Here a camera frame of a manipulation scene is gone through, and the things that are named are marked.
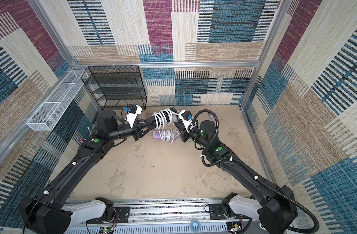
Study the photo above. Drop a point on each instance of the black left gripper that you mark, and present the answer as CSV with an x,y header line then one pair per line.
x,y
137,130

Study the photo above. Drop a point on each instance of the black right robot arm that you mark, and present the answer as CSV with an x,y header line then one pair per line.
x,y
275,207

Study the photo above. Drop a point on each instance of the white wire mesh basket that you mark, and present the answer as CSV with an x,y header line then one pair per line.
x,y
46,117

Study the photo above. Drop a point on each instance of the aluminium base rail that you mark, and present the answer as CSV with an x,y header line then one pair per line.
x,y
170,216

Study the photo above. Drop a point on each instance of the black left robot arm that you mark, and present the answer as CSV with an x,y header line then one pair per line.
x,y
46,213

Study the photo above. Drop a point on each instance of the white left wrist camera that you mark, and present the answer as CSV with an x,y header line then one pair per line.
x,y
133,111

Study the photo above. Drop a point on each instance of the black wire mesh shelf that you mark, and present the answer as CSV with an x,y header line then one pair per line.
x,y
115,87

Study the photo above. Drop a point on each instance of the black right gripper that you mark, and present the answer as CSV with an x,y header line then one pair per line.
x,y
184,131

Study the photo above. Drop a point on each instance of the pink calculator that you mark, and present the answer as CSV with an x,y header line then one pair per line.
x,y
145,115

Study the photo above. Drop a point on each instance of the black power strip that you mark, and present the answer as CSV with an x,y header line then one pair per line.
x,y
163,118

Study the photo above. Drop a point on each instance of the purple power strip with cord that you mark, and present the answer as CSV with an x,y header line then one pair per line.
x,y
166,135

